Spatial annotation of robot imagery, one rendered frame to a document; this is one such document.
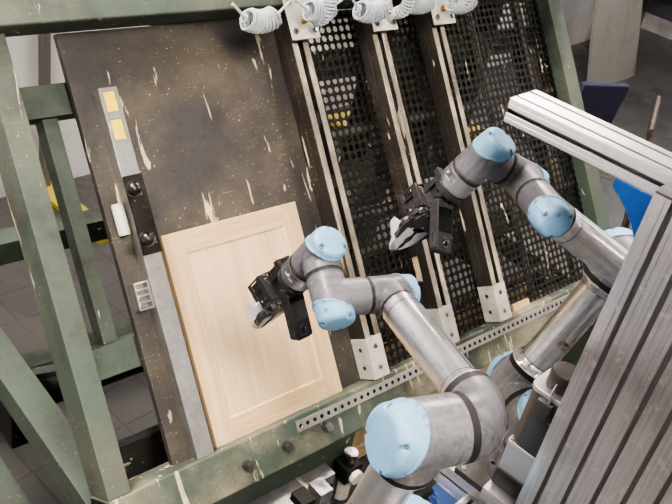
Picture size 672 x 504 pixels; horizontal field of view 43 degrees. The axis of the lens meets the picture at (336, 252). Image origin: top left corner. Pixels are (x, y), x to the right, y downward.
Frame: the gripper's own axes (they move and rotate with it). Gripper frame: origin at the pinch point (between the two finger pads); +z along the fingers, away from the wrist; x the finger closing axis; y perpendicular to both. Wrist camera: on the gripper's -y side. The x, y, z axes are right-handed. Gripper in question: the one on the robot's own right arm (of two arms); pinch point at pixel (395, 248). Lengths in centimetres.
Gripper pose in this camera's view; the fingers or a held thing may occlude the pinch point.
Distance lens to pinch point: 187.1
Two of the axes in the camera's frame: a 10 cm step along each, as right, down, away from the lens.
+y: -2.4, -8.0, 5.5
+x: -7.8, -1.8, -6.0
